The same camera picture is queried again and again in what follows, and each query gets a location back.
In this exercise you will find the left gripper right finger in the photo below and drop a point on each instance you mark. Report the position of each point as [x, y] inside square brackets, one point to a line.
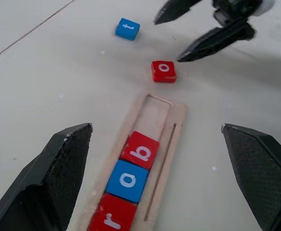
[263, 173]

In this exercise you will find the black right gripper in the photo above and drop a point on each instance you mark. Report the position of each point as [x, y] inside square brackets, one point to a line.
[234, 8]

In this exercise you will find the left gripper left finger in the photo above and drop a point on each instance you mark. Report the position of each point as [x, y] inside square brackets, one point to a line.
[41, 183]

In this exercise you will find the red letter o block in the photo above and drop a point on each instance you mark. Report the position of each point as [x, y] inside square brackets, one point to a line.
[164, 71]

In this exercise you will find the blue letter t block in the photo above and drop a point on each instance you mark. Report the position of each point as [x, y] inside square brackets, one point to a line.
[127, 28]

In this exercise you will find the red letter r block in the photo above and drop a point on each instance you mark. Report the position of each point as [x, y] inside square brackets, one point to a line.
[113, 214]

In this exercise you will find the blue letter o block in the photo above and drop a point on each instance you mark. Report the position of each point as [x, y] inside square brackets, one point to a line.
[128, 180]

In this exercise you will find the wooden letter tray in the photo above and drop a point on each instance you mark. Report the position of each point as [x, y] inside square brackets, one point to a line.
[178, 115]

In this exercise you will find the red letter b block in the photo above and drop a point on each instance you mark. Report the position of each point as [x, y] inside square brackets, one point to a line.
[140, 150]

